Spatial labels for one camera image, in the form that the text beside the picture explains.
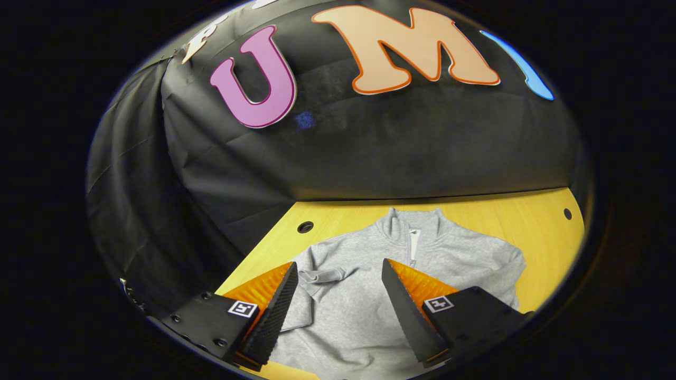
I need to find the grey zip-neck sweatshirt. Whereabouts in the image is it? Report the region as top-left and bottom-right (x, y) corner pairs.
(272, 207), (527, 380)

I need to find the black backdrop cloth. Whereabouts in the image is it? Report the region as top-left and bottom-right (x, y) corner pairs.
(84, 0), (592, 317)

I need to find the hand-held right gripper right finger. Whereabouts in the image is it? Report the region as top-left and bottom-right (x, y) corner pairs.
(381, 258), (535, 368)

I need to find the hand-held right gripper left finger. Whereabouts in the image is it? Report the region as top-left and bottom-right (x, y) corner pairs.
(161, 261), (299, 370)

